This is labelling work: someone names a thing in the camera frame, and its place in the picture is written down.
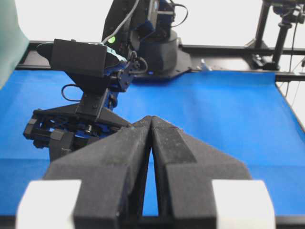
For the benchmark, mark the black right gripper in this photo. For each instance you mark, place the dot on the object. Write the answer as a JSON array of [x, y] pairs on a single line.
[[68, 128]]

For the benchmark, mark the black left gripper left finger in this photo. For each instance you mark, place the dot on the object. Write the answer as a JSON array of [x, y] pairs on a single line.
[[113, 177]]

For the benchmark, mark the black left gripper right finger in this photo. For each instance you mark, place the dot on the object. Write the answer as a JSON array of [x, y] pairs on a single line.
[[184, 170]]

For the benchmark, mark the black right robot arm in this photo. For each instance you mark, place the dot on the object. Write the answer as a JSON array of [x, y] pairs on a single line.
[[137, 21]]

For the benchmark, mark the blue cloth mat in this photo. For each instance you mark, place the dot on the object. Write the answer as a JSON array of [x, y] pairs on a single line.
[[242, 114]]

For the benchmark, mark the green translucent curtain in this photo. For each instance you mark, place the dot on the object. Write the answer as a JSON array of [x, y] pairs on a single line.
[[13, 42]]

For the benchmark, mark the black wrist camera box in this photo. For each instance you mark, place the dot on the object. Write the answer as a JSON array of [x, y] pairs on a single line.
[[84, 63]]

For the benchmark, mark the black metal frame rail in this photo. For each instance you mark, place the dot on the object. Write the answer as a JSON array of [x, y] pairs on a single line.
[[214, 57]]

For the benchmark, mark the black camera stand pole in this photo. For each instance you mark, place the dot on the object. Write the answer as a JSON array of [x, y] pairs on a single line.
[[291, 12]]

